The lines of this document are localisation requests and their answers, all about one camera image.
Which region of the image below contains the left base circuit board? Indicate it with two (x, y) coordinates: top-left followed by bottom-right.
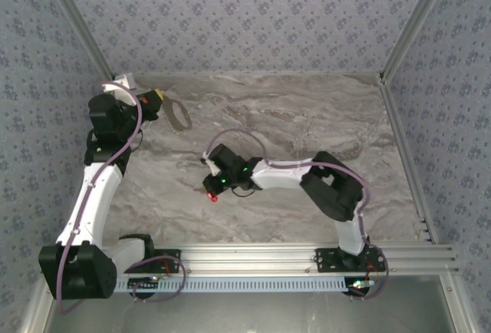
(127, 277), (160, 299)

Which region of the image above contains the base circuit board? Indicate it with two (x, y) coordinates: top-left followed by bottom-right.
(344, 279), (375, 299)
(127, 277), (160, 299)

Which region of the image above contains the grey metal tray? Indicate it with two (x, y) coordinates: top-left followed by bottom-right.
(22, 274), (476, 333)

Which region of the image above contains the right base circuit board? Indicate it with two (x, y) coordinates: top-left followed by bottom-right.
(344, 279), (375, 299)

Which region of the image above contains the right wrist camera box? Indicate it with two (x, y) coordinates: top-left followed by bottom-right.
(201, 151), (220, 176)

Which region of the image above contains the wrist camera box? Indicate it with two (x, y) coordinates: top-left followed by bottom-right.
(201, 151), (220, 176)
(114, 72), (137, 91)

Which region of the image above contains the thin black right gripper wire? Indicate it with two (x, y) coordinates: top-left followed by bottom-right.
(229, 185), (262, 199)

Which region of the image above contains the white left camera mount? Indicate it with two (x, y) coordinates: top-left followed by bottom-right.
(101, 81), (133, 104)

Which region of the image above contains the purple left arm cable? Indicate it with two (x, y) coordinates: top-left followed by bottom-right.
(55, 81), (188, 315)

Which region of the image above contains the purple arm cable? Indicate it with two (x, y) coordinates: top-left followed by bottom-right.
(55, 81), (188, 315)
(203, 128), (390, 302)

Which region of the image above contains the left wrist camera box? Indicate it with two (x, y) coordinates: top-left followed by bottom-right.
(114, 72), (137, 91)

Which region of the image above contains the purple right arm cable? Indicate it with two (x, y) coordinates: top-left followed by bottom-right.
(203, 128), (390, 302)

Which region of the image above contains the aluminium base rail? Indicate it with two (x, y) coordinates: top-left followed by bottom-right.
(153, 243), (460, 275)

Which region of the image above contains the aluminium frame post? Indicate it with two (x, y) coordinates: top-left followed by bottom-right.
(377, 0), (460, 83)
(40, 0), (117, 81)

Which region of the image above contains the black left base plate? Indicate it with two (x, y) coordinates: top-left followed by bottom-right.
(151, 247), (182, 272)

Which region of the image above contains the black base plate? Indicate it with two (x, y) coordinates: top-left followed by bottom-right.
(315, 246), (388, 273)
(151, 247), (182, 272)

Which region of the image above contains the white slotted cable duct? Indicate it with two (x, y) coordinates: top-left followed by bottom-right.
(114, 275), (348, 295)

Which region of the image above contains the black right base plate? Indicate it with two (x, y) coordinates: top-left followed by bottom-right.
(315, 246), (388, 273)

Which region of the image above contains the aluminium table side rail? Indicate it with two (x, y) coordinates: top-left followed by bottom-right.
(378, 73), (437, 245)

